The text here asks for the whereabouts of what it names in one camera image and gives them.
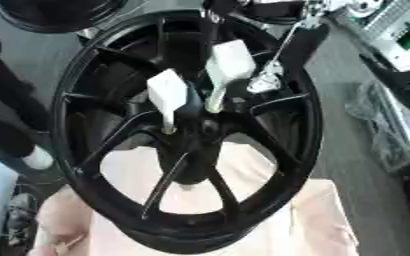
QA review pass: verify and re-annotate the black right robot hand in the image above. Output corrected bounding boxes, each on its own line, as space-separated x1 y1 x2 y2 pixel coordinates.
199 0 335 95

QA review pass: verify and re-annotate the white pin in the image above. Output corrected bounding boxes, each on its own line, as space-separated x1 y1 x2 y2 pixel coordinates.
145 68 191 135
203 39 258 114

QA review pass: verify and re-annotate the black spoked wheel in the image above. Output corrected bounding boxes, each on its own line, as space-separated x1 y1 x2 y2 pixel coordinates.
49 9 326 256

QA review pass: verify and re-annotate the black round tire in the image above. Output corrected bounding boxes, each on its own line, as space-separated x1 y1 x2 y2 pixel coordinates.
0 0 130 34

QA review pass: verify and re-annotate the person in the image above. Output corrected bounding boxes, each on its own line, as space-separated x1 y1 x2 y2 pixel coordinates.
0 26 57 171

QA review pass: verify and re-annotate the dark grey bag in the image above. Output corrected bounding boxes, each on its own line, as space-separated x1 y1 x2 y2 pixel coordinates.
3 192 43 248

